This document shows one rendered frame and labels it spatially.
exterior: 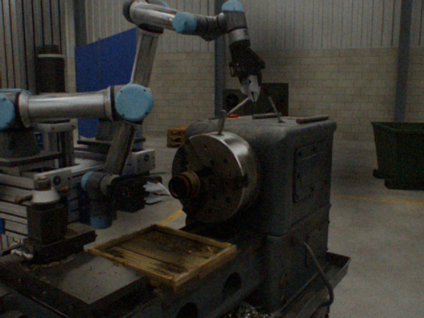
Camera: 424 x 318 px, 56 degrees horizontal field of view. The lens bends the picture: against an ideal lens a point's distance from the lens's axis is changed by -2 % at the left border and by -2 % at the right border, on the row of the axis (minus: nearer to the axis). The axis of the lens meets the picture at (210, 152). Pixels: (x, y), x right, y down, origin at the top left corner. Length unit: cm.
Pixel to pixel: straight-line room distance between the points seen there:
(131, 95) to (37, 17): 67
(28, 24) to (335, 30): 1025
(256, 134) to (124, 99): 49
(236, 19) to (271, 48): 1025
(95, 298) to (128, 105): 64
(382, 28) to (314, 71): 200
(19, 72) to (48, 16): 28
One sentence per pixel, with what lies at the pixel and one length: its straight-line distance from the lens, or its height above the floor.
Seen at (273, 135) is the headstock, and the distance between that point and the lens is 144.
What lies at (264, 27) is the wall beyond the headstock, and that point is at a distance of 1183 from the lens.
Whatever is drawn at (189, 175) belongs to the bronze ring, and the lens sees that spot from 131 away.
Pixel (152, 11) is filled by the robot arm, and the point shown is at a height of 168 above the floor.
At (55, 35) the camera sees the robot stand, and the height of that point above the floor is 162.
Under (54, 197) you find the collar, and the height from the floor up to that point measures 113.
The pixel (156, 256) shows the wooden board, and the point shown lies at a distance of 130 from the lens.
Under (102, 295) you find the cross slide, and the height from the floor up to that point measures 97.
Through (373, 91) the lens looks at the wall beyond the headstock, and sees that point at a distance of 1139.
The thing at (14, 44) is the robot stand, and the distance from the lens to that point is 178.
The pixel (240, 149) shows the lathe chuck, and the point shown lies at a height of 119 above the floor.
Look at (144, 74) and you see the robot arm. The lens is 190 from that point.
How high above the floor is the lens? 140
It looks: 9 degrees down
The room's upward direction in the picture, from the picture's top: straight up
